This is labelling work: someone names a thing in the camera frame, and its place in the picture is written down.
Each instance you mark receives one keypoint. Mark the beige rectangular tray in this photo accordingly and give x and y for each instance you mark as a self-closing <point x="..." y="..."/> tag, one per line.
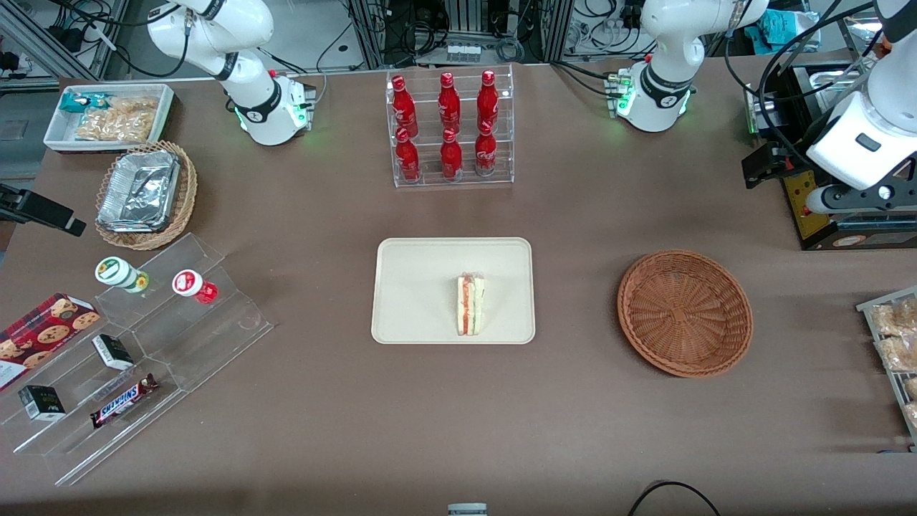
<point x="415" y="290"/>

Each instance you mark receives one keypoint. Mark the small black box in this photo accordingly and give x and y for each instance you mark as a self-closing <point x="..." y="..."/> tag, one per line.
<point x="41" y="403"/>
<point x="112" y="351"/>

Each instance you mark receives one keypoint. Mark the aluminium frame post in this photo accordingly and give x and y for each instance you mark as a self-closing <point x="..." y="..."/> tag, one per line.
<point x="557" y="29"/>
<point x="365" y="29"/>

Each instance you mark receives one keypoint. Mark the red tartan cookie box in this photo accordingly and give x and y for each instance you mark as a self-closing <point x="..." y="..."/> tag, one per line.
<point x="43" y="333"/>

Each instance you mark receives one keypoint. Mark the tray of packaged pastries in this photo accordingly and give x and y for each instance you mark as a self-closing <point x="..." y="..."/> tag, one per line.
<point x="870" y="309"/>

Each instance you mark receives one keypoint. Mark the white rectangular snack tray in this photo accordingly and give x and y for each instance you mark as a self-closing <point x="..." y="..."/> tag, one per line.
<point x="61" y="136"/>

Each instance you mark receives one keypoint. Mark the round brown wicker basket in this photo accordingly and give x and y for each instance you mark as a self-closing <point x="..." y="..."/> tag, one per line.
<point x="684" y="312"/>

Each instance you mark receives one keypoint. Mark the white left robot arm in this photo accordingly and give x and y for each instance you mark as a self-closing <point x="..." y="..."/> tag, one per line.
<point x="670" y="43"/>

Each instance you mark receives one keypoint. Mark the clear acrylic stepped stand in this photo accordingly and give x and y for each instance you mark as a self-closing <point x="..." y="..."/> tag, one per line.
<point x="208" y="337"/>

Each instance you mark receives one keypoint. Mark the triangle sandwich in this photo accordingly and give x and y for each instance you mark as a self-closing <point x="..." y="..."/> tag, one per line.
<point x="471" y="304"/>

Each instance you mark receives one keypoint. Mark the teal snack packet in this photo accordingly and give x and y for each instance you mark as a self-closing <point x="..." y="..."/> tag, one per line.
<point x="75" y="102"/>

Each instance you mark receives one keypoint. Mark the silver metal box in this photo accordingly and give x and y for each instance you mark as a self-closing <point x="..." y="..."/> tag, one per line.
<point x="761" y="111"/>

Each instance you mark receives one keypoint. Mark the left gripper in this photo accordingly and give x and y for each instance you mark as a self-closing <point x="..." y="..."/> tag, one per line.
<point x="789" y="159"/>

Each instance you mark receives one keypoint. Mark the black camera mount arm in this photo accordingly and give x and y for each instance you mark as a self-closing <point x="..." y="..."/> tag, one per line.
<point x="36" y="208"/>

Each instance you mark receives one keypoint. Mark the black yellow control box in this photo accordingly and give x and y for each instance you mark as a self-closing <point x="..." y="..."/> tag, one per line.
<point x="802" y="211"/>

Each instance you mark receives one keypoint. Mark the green label white bottle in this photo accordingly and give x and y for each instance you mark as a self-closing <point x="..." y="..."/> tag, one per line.
<point x="114" y="271"/>

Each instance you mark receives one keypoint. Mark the aluminium frame rail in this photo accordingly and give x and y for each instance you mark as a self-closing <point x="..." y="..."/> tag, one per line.
<point x="50" y="50"/>

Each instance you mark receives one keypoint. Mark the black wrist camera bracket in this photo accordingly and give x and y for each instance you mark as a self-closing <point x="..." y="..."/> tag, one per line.
<point x="904" y="192"/>

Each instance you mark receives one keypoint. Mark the small grey device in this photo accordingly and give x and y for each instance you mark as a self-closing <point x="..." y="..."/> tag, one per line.
<point x="467" y="510"/>

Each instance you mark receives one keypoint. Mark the clear bag rice crackers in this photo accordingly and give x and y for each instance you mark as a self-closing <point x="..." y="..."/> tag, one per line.
<point x="136" y="107"/>
<point x="111" y="129"/>

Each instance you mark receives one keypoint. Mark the oval light wicker basket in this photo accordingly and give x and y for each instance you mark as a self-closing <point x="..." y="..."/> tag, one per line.
<point x="188" y="193"/>

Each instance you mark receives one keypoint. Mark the clear acrylic bottle rack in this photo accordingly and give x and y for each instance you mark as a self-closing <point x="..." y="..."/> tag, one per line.
<point x="458" y="180"/>

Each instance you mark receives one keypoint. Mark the wrapped bread pack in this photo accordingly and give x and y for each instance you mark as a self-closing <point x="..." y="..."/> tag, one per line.
<point x="899" y="352"/>
<point x="912" y="413"/>
<point x="895" y="319"/>
<point x="912" y="388"/>

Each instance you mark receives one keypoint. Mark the brown Snickers bar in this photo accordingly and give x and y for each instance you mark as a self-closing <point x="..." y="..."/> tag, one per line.
<point x="122" y="401"/>

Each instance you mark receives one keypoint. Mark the teal cloth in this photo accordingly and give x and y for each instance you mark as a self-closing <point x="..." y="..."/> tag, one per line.
<point x="781" y="27"/>

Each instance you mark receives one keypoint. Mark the red cola bottle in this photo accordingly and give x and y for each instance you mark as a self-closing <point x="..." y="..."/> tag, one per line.
<point x="488" y="100"/>
<point x="407" y="159"/>
<point x="451" y="158"/>
<point x="449" y="104"/>
<point x="403" y="106"/>
<point x="486" y="152"/>

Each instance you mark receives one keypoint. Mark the aluminium foil tray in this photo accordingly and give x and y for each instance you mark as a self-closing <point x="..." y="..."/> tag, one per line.
<point x="140" y="190"/>

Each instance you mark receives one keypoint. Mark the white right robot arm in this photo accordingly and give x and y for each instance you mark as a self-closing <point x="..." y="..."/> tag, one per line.
<point x="243" y="21"/>

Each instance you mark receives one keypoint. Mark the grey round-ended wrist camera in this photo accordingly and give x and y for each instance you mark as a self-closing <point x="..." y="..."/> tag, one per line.
<point x="817" y="201"/>

